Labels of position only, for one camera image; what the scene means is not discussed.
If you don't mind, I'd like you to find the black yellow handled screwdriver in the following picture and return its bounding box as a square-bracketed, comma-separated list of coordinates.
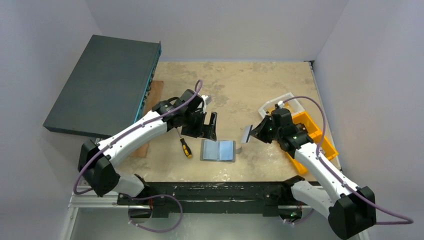
[176, 129, 193, 159]

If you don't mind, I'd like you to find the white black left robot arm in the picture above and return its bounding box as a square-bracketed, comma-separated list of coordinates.
[78, 89, 218, 197]

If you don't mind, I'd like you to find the dark grey network switch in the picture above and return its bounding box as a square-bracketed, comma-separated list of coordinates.
[43, 35, 162, 139]

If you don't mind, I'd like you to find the grey card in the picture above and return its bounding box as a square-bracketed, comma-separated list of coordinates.
[240, 125, 253, 144]

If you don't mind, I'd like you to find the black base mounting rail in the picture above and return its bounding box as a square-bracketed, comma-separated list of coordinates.
[117, 180, 311, 221]

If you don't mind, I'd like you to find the wooden board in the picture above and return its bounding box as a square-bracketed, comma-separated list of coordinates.
[129, 80, 164, 158]

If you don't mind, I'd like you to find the aluminium frame profile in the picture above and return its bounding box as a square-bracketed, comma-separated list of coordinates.
[59, 184, 370, 240]

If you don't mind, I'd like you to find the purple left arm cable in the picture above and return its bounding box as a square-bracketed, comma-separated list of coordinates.
[72, 79, 204, 233]

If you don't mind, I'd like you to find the yellow plastic bin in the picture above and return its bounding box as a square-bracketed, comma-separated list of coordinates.
[285, 111, 339, 175]

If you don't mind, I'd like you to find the white plastic bin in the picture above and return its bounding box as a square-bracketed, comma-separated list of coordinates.
[257, 92, 305, 118]

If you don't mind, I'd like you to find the grey leather card holder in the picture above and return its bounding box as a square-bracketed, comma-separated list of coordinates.
[199, 139, 242, 163]

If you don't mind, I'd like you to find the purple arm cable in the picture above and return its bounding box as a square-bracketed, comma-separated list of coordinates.
[279, 96, 414, 226]
[72, 79, 204, 233]

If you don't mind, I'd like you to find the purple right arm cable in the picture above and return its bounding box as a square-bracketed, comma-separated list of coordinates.
[279, 96, 414, 226]

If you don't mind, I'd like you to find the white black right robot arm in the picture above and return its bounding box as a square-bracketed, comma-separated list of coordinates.
[249, 108, 377, 240]

